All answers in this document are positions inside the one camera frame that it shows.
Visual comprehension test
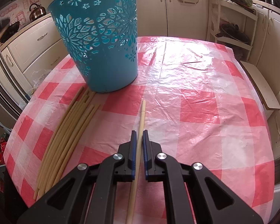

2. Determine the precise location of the wooden chopstick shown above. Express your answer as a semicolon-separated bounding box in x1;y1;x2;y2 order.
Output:
125;100;146;224
33;86;89;200
37;103;99;197
40;104;99;195
33;90;98;200

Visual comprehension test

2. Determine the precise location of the red white checkered tablecloth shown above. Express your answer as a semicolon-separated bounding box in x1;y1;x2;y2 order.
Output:
4;37;275;223

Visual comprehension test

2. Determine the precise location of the teal perforated plastic basket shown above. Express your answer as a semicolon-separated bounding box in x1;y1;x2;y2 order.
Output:
48;0;138;93

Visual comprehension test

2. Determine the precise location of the white narrow storage cart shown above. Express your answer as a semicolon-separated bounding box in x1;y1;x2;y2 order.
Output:
206;0;258;61

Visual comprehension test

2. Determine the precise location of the metal kettle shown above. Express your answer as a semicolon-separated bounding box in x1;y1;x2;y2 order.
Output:
29;3;47;22

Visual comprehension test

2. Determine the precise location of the black wok pan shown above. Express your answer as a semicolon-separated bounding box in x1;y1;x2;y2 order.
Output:
0;21;20;43

